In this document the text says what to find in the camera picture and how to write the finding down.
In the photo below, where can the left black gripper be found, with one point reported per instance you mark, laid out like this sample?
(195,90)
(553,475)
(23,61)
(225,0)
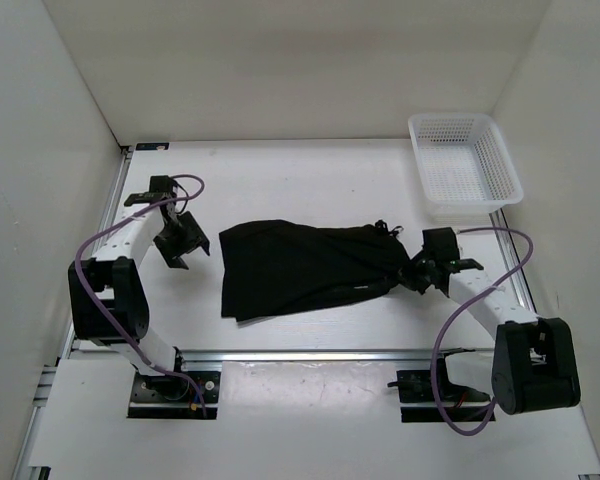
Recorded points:
(194,238)

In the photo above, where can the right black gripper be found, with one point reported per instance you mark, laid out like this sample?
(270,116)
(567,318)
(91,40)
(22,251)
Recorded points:
(413,282)

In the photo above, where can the black shorts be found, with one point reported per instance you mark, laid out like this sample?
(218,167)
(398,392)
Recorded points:
(275,267)

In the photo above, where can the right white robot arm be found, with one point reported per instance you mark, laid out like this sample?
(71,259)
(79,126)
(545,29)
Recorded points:
(532,366)

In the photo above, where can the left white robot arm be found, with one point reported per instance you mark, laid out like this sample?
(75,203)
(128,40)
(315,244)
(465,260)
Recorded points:
(108,302)

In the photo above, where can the white plastic basket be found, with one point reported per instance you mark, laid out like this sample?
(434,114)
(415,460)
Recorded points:
(464,164)

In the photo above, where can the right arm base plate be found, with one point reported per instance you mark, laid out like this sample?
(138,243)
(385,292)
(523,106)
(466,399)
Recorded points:
(417,404)

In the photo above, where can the aluminium frame rail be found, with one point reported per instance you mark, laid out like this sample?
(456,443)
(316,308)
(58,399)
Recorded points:
(250,356)

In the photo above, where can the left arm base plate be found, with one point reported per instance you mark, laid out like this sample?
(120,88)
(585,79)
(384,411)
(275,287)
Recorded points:
(167,398)

